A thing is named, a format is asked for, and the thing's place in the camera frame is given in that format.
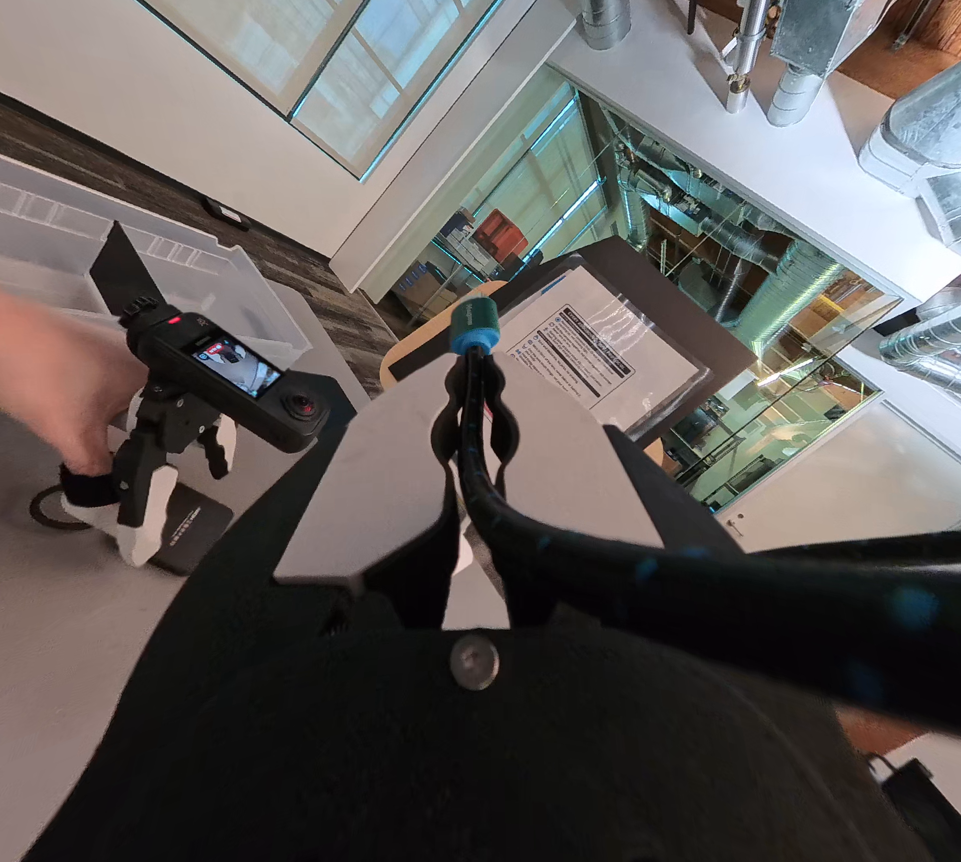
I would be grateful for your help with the black bag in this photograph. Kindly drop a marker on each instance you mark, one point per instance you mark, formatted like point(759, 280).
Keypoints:
point(920, 810)

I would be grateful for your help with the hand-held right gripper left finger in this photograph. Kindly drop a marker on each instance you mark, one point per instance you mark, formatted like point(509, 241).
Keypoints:
point(360, 488)

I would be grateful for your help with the white wrapped duct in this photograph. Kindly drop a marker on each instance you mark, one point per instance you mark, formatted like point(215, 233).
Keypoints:
point(915, 134)

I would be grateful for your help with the person's left hand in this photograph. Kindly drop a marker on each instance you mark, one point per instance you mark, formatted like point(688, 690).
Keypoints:
point(60, 382)

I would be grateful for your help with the silver pipe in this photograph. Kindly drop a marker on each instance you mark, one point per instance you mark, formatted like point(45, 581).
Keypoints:
point(751, 30)

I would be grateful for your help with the red box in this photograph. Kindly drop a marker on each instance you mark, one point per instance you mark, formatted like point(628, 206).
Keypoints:
point(497, 234)

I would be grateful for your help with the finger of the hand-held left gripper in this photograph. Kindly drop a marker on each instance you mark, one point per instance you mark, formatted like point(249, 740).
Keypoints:
point(225, 436)
point(149, 521)

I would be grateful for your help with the large glass window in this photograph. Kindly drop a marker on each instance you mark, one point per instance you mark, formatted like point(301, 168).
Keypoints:
point(300, 15)

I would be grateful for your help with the black port hub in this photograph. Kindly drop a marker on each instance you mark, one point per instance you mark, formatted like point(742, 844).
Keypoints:
point(194, 532)

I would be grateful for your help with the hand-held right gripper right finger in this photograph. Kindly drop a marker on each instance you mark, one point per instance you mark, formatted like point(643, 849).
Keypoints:
point(577, 479)

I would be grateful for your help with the laminated instruction sheet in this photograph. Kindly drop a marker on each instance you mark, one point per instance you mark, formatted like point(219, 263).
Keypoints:
point(646, 352)

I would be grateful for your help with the black board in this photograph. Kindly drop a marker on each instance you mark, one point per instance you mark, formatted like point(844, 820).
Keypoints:
point(653, 277)

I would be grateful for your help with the small black device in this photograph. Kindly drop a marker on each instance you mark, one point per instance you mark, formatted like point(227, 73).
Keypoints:
point(227, 214)

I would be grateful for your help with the tan wooden panel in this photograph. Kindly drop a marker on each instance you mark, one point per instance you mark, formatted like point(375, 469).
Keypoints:
point(408, 352)

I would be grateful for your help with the clear plastic bin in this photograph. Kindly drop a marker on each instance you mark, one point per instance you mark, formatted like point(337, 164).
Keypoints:
point(225, 284)

